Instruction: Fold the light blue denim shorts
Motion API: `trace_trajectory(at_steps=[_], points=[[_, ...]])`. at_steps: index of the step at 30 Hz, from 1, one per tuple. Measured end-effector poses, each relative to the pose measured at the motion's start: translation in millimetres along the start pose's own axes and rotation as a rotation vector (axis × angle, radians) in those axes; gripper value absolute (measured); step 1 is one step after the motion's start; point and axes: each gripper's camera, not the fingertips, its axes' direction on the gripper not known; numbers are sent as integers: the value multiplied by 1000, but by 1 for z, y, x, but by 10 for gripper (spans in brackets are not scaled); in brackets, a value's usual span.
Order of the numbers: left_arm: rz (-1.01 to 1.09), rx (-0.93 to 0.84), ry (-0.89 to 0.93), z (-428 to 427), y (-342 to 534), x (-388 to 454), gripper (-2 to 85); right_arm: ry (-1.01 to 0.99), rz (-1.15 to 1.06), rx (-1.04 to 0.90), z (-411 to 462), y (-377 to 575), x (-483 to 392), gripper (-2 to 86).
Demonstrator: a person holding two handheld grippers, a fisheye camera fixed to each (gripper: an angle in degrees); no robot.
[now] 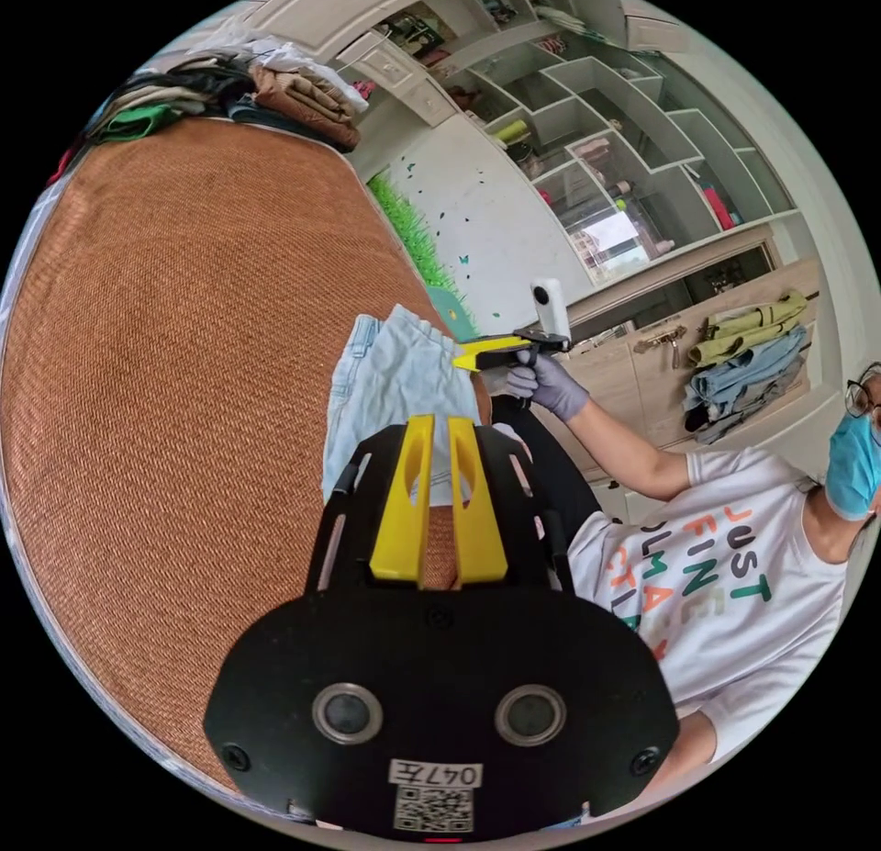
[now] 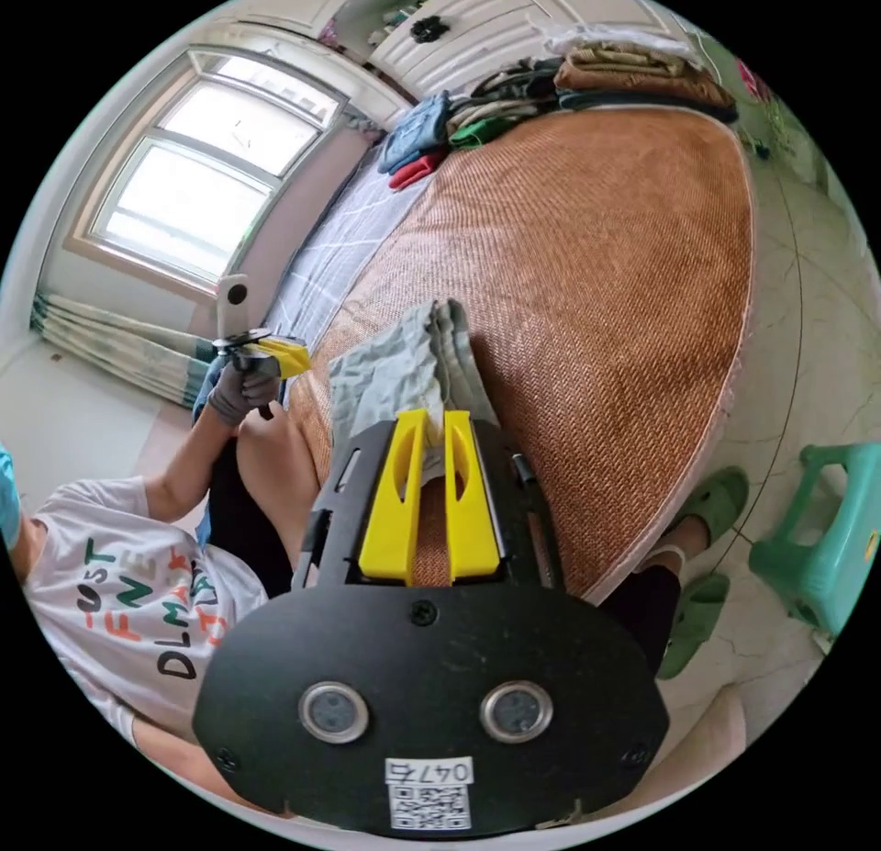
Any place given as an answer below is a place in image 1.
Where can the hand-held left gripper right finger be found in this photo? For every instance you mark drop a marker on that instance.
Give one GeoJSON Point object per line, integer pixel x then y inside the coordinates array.
{"type": "Point", "coordinates": [479, 520]}

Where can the person's body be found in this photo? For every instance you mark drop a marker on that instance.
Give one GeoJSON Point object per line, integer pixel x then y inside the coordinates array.
{"type": "Point", "coordinates": [723, 589]}

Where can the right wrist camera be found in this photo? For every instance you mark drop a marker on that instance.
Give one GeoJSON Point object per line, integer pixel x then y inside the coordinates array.
{"type": "Point", "coordinates": [552, 307]}

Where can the wooden cupboard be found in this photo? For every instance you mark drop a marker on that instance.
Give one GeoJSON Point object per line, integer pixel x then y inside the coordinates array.
{"type": "Point", "coordinates": [640, 376]}

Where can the light blue denim shorts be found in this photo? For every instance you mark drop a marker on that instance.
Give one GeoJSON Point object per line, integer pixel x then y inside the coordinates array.
{"type": "Point", "coordinates": [396, 390]}

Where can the person's right forearm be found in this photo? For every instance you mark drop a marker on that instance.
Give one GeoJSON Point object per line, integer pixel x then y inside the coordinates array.
{"type": "Point", "coordinates": [630, 452]}

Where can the person's right hand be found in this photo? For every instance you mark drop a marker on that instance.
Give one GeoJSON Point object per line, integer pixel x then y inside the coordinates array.
{"type": "Point", "coordinates": [550, 386]}

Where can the hanging clothes on rack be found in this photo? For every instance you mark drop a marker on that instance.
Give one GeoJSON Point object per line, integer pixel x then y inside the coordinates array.
{"type": "Point", "coordinates": [747, 369]}

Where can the pile of clothes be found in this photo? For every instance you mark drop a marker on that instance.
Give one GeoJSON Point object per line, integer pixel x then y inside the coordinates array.
{"type": "Point", "coordinates": [303, 97]}

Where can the white wall shelf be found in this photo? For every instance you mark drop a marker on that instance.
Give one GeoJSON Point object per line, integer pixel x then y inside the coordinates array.
{"type": "Point", "coordinates": [619, 107]}

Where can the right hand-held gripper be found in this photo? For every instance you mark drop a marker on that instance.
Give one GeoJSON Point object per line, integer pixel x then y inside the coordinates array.
{"type": "Point", "coordinates": [544, 341]}

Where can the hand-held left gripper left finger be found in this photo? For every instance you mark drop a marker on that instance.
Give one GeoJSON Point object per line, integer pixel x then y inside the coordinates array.
{"type": "Point", "coordinates": [400, 493]}

